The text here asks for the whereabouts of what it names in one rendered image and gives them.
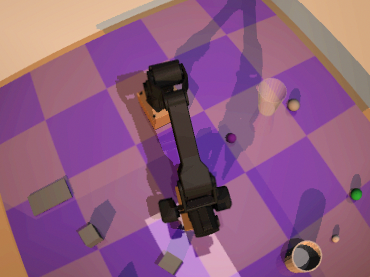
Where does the magenta ball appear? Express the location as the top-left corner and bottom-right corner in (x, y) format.
(227, 133), (236, 143)

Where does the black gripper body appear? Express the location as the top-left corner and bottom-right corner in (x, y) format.
(158, 186), (232, 223)

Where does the small tan ball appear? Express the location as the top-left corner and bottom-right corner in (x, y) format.
(332, 234), (340, 243)
(287, 99), (300, 111)

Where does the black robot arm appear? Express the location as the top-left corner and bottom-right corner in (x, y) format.
(143, 59), (220, 238)

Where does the green ball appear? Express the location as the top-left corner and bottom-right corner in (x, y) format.
(351, 188), (362, 200)

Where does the wooden toy catapult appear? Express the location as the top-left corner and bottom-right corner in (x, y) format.
(175, 186), (194, 232)

